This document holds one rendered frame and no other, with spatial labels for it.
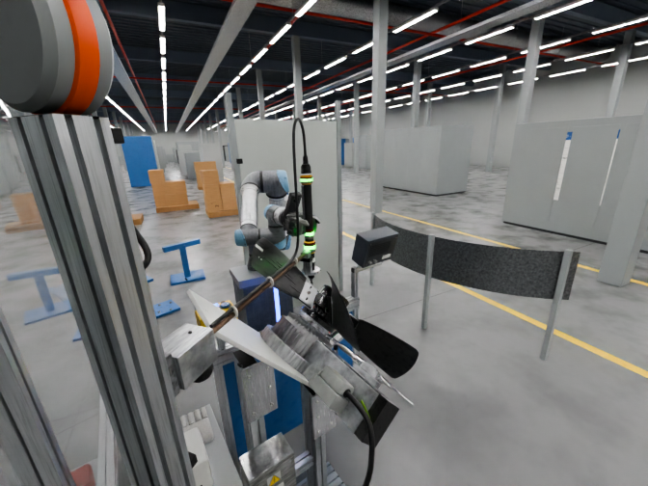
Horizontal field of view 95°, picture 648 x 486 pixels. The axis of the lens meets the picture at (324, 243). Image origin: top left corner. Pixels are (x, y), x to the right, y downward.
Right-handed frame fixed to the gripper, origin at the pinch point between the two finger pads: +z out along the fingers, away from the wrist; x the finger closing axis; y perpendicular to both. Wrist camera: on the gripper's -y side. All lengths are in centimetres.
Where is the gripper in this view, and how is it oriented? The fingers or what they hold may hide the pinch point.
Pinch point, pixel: (311, 221)
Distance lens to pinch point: 106.5
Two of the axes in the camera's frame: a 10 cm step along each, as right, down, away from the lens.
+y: 0.3, 9.5, 3.1
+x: -8.2, 2.0, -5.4
